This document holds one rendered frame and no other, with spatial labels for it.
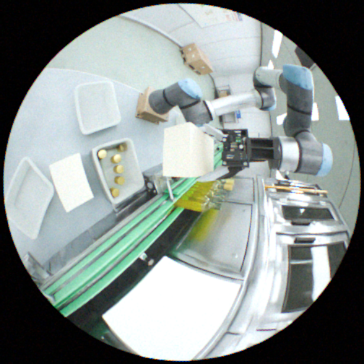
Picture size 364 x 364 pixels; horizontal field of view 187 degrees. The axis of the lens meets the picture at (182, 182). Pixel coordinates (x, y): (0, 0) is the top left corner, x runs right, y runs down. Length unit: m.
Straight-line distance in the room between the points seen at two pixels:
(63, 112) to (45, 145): 0.14
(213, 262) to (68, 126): 0.75
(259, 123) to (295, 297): 6.27
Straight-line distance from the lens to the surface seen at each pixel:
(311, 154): 0.26
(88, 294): 0.49
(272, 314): 0.51
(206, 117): 0.54
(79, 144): 0.50
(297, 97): 0.30
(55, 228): 0.54
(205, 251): 0.47
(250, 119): 6.30
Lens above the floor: 1.24
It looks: 34 degrees down
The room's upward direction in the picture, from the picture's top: 95 degrees clockwise
